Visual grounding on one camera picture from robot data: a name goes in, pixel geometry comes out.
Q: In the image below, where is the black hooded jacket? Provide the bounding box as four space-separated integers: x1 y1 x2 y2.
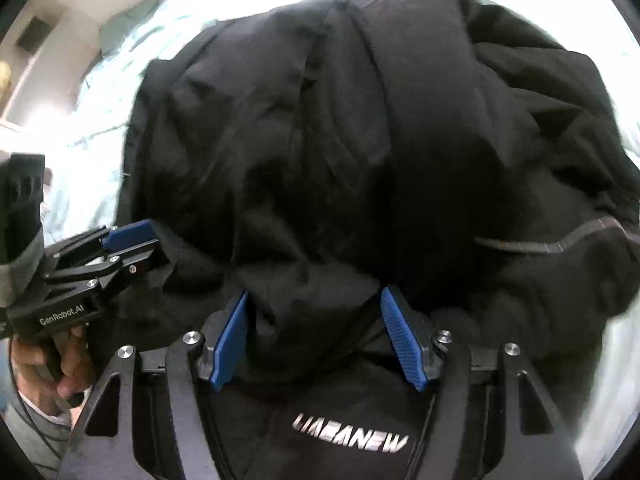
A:
96 0 640 480

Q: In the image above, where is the person's left hand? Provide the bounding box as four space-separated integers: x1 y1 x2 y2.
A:
10 326 96 416

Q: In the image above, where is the yellow globe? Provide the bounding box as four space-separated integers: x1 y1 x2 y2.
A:
0 61 12 105

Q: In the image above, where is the white bookshelf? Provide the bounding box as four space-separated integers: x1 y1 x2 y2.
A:
1 0 100 128

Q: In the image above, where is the black box on shelf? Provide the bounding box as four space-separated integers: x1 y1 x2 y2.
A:
16 16 52 55

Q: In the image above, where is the light teal quilted comforter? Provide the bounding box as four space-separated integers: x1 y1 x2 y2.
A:
43 0 639 479

